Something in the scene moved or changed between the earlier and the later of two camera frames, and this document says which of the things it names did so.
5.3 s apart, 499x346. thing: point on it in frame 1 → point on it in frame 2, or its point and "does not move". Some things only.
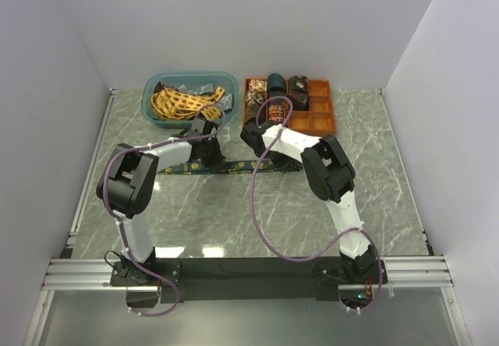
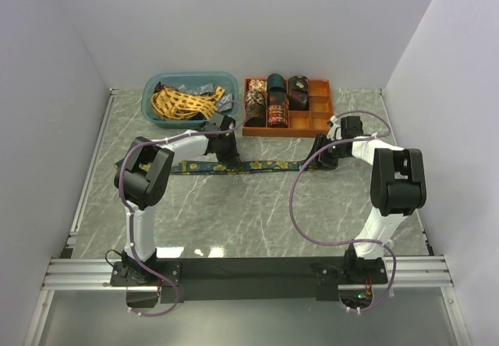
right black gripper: x=285 y=164 → x=323 y=162
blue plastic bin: x=174 y=99 does not move
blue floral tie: x=193 y=167 does not move
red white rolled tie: x=258 y=84 does not move
